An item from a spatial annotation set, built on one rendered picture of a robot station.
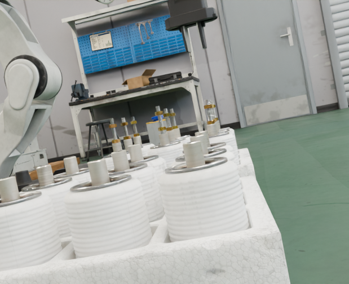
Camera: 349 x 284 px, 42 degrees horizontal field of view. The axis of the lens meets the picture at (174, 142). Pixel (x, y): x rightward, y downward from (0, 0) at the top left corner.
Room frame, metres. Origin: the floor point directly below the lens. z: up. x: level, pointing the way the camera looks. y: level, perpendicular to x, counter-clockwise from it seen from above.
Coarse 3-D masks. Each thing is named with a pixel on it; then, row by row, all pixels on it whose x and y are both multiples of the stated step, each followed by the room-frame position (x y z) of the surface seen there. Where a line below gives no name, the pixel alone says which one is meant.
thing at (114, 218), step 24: (96, 192) 0.51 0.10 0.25; (120, 192) 0.51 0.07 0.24; (72, 216) 0.52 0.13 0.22; (96, 216) 0.50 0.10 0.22; (120, 216) 0.51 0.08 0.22; (144, 216) 0.54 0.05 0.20; (72, 240) 0.53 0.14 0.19; (96, 240) 0.50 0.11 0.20; (120, 240) 0.50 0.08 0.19; (144, 240) 0.52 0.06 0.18
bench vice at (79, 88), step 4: (76, 80) 5.51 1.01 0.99; (76, 84) 5.63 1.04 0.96; (80, 84) 5.65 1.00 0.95; (72, 88) 5.64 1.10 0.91; (76, 88) 5.63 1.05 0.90; (80, 88) 5.63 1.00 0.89; (84, 88) 5.73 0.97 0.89; (76, 92) 5.55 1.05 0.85; (80, 92) 5.62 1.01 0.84; (84, 92) 5.73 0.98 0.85; (88, 92) 5.88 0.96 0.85; (72, 96) 5.52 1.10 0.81; (76, 96) 5.57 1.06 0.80; (80, 96) 5.63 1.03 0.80; (84, 96) 5.72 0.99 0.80; (88, 96) 5.82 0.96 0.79; (72, 100) 5.53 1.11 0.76; (76, 100) 5.73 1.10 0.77
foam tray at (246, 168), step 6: (240, 150) 1.32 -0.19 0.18; (246, 150) 1.29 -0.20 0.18; (240, 156) 1.18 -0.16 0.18; (246, 156) 1.16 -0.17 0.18; (240, 162) 1.07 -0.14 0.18; (246, 162) 1.03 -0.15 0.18; (252, 162) 1.04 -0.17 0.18; (240, 168) 0.99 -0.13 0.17; (246, 168) 0.99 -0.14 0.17; (252, 168) 0.99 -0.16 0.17; (240, 174) 0.99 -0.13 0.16; (246, 174) 0.99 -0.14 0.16; (252, 174) 0.99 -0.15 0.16
